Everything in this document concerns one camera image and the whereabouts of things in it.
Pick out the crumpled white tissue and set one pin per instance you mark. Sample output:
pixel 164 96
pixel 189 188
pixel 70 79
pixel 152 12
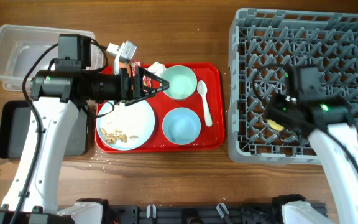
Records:
pixel 157 69

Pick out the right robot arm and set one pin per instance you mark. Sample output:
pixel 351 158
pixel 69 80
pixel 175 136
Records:
pixel 328 124

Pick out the white plastic spoon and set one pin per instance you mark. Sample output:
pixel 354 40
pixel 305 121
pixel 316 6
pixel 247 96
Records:
pixel 202 91

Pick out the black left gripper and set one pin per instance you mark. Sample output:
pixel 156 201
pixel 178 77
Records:
pixel 128 86

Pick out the grey-blue dishwasher rack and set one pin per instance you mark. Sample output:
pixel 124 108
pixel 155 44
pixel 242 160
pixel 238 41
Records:
pixel 261 42

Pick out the red plastic tray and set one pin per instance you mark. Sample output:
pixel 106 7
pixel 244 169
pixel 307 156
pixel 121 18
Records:
pixel 210 137

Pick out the light blue plate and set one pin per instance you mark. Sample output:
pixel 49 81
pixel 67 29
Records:
pixel 137 119

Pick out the green bowl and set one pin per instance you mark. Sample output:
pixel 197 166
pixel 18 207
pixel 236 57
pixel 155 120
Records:
pixel 182 82

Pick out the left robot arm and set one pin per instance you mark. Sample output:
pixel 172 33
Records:
pixel 55 97

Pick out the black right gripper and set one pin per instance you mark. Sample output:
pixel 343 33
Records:
pixel 279 113

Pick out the red snack wrapper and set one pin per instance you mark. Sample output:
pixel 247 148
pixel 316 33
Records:
pixel 146 80

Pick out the clear plastic bin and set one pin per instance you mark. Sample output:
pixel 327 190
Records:
pixel 21 46

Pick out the food scraps on plate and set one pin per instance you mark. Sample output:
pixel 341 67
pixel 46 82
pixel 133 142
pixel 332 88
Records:
pixel 115 136

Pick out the yellow cup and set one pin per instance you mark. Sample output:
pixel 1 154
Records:
pixel 275 125

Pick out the light blue bowl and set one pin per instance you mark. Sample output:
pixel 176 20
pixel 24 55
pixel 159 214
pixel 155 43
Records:
pixel 181 126

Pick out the black tray bin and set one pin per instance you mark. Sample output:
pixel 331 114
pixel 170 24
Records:
pixel 15 120

